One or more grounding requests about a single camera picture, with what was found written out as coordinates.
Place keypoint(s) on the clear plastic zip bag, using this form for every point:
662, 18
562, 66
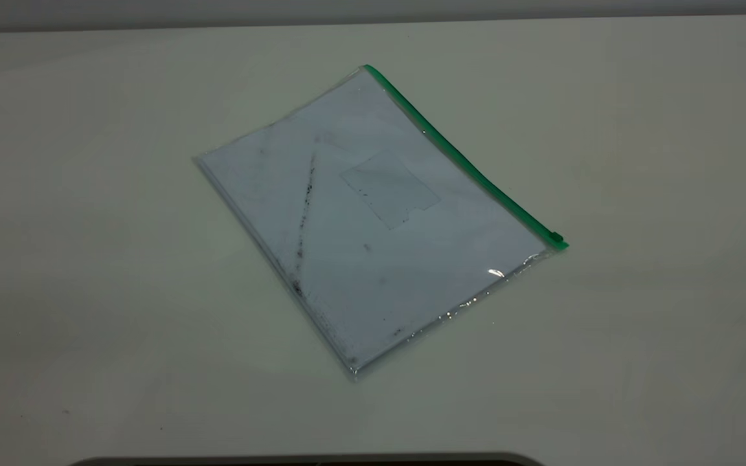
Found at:
379, 259

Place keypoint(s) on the green zipper slider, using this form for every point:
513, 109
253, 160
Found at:
556, 239

